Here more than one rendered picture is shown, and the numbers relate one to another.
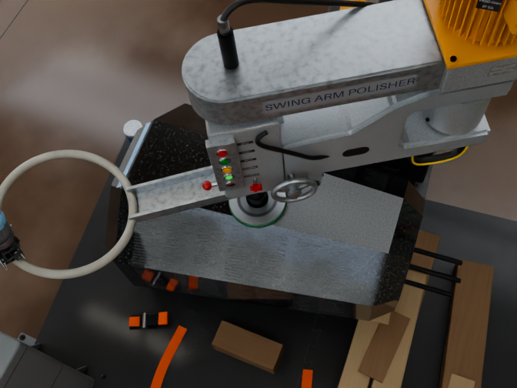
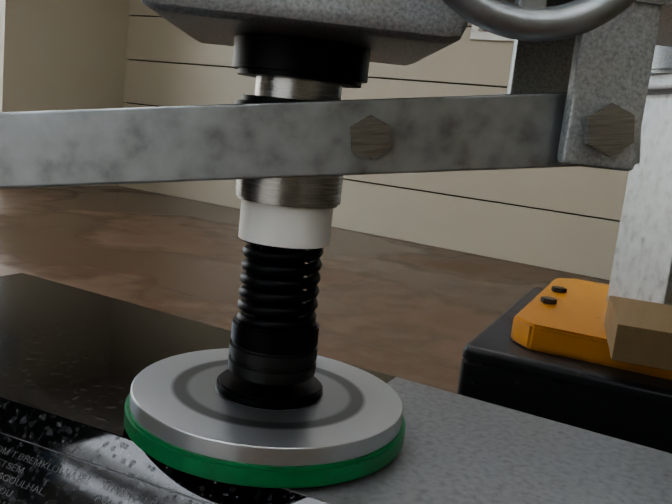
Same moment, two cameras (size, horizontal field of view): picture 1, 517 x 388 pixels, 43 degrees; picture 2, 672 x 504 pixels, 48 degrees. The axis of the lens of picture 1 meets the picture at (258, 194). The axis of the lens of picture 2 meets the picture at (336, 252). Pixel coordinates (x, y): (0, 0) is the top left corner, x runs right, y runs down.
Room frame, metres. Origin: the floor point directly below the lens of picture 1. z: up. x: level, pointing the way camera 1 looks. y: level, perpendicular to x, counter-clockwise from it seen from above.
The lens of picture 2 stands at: (0.44, 0.00, 1.05)
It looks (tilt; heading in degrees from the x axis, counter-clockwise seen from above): 10 degrees down; 357
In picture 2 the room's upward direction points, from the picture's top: 6 degrees clockwise
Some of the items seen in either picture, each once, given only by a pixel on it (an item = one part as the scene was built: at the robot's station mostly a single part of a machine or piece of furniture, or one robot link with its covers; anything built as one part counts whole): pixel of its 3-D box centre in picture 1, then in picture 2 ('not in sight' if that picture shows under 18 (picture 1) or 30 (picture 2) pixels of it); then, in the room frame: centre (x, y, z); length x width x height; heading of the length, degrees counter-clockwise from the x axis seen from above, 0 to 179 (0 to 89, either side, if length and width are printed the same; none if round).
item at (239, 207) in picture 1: (257, 199); (268, 396); (1.02, 0.01, 0.83); 0.21 x 0.21 x 0.01
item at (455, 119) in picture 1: (457, 93); not in sight; (1.01, -0.65, 1.32); 0.19 x 0.19 x 0.20
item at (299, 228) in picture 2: not in sight; (286, 217); (1.02, 0.01, 0.97); 0.07 x 0.07 x 0.04
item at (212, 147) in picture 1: (225, 165); not in sight; (0.90, 0.08, 1.35); 0.08 x 0.03 x 0.28; 90
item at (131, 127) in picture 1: (135, 134); not in sight; (1.86, 0.58, 0.08); 0.10 x 0.10 x 0.13
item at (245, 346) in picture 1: (248, 347); not in sight; (0.64, 0.17, 0.07); 0.30 x 0.12 x 0.12; 58
